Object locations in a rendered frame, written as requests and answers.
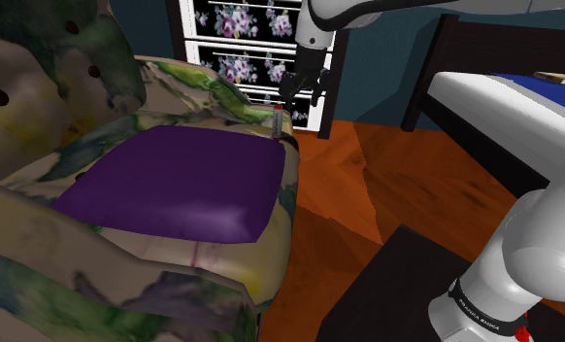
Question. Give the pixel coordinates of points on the red capped grey marker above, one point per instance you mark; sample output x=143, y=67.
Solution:
x=277, y=122

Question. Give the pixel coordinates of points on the book on bed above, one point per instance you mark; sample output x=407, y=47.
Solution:
x=559, y=77

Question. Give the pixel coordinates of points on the patterned armchair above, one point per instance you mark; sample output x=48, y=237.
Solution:
x=41, y=237

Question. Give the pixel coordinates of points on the dark framed bed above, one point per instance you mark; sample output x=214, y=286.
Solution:
x=495, y=104

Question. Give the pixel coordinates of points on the floral chest of drawers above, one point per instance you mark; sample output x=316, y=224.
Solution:
x=244, y=42

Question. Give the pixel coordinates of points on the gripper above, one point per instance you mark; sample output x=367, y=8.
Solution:
x=311, y=64

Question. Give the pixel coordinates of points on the purple seat cushion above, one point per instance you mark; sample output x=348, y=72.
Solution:
x=178, y=184

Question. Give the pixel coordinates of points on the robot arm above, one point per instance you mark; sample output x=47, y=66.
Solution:
x=538, y=246

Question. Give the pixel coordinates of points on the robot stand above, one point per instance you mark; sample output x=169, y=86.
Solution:
x=396, y=293

